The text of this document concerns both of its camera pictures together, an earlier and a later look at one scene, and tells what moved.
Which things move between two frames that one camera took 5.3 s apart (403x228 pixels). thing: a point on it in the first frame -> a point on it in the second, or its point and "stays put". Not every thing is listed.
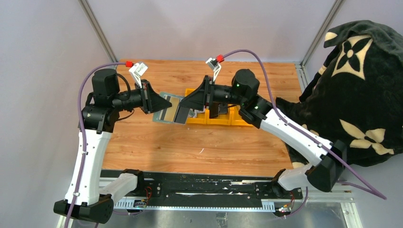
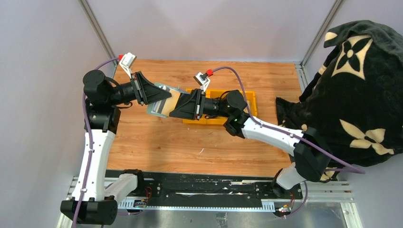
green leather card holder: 155,115 -> 163,108
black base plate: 209,186 stays put
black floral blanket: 356,96 stays put
